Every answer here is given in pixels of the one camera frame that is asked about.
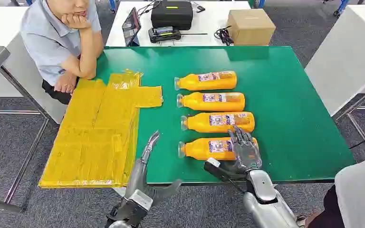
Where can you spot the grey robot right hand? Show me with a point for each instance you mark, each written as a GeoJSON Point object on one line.
{"type": "Point", "coordinates": [247, 155]}

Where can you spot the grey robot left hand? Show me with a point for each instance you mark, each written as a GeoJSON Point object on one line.
{"type": "Point", "coordinates": [140, 176]}

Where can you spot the orange drink bottle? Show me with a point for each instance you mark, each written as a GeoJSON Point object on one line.
{"type": "Point", "coordinates": [198, 103]}
{"type": "Point", "coordinates": [201, 124]}
{"type": "Point", "coordinates": [201, 83]}
{"type": "Point", "coordinates": [198, 150]}

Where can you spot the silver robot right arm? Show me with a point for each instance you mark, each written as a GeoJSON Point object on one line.
{"type": "Point", "coordinates": [264, 204]}

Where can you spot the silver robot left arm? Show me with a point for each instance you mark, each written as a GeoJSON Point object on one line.
{"type": "Point", "coordinates": [122, 217]}

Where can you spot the yellow plastic sheet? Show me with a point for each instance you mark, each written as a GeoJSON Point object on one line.
{"type": "Point", "coordinates": [97, 135]}

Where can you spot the green table mat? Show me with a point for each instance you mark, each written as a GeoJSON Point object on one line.
{"type": "Point", "coordinates": [280, 104]}

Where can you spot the person's hand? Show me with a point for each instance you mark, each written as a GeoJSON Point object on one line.
{"type": "Point", "coordinates": [75, 22]}
{"type": "Point", "coordinates": [64, 83]}

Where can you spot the standing person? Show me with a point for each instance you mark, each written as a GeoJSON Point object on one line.
{"type": "Point", "coordinates": [362, 195]}

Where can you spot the brown cardboard box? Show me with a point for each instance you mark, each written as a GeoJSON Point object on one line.
{"type": "Point", "coordinates": [251, 26]}

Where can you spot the white table with metal legs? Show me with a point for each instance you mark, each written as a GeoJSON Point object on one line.
{"type": "Point", "coordinates": [346, 59]}

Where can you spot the black remote controller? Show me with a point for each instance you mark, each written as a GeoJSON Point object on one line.
{"type": "Point", "coordinates": [164, 34]}

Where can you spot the black tablet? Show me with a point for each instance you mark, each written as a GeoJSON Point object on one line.
{"type": "Point", "coordinates": [131, 26]}

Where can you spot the seated person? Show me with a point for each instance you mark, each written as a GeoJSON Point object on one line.
{"type": "Point", "coordinates": [50, 44]}

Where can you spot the black carrying case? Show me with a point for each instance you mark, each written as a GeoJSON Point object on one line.
{"type": "Point", "coordinates": [171, 14]}

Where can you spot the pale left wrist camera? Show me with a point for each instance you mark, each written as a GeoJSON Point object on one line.
{"type": "Point", "coordinates": [141, 199]}

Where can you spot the dark right wrist camera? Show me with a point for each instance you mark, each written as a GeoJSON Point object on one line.
{"type": "Point", "coordinates": [215, 170]}

